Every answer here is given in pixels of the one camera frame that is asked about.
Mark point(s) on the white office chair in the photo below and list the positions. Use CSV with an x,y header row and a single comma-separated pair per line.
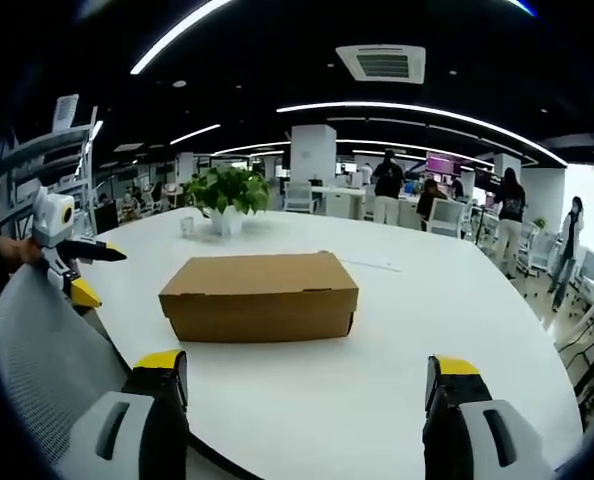
x,y
299,196
446,217

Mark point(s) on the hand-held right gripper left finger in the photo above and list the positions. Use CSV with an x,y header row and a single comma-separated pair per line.
x,y
127,430

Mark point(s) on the white square pillar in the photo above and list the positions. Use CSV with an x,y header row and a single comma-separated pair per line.
x,y
313,155

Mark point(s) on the short ceiling light strip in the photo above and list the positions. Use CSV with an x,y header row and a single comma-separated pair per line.
x,y
194,134

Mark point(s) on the grey mesh office chair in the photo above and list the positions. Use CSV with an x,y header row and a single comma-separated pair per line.
x,y
47,360

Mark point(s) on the ceiling air conditioner unit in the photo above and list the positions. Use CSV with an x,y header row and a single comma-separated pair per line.
x,y
381,63

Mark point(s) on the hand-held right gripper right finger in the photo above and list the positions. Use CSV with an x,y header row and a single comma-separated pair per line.
x,y
482,430

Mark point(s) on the purple display screen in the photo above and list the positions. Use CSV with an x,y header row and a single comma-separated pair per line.
x,y
443,164

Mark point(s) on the grey metal shelf rack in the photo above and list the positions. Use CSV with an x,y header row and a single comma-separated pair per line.
x,y
42,165

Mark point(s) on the long curved ceiling light strip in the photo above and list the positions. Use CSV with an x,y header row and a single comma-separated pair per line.
x,y
177,37
427,117

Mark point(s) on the green potted plant white pot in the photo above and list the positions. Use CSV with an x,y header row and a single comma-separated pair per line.
x,y
229,195

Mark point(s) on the small clear glass cup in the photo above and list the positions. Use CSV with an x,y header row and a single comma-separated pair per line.
x,y
186,227

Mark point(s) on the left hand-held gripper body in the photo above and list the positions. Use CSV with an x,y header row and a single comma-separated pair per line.
x,y
52,220

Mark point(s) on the brown cardboard shoe box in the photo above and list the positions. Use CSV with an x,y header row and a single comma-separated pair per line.
x,y
257,295

